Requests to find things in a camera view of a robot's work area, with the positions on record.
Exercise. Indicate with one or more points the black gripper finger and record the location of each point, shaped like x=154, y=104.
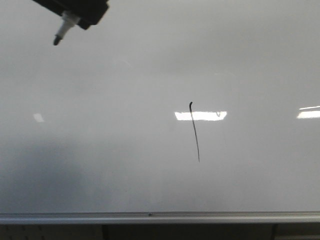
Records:
x=90, y=12

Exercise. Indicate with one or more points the white marker with black tip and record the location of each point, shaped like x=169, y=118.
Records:
x=69, y=20

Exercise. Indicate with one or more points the white whiteboard with aluminium frame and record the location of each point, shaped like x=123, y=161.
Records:
x=166, y=112

